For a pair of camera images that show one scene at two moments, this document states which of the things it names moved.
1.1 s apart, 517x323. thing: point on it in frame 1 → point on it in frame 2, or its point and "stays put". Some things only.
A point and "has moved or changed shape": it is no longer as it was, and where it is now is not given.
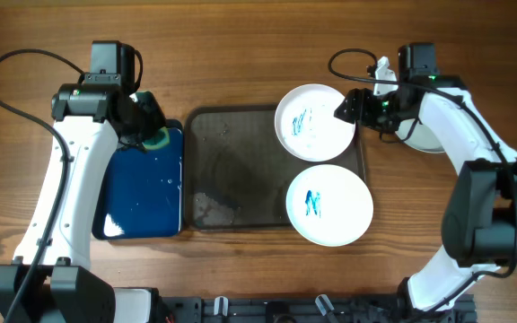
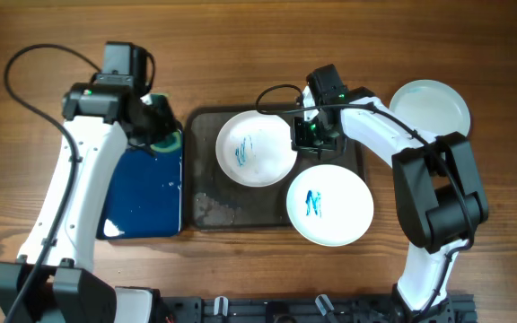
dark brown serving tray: (236, 173) stays put
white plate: (306, 126) has moved or changed shape
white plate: (329, 205) stays put
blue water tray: (142, 194) stays put
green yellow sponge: (162, 138) has moved or changed shape
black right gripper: (354, 106) → (314, 146)
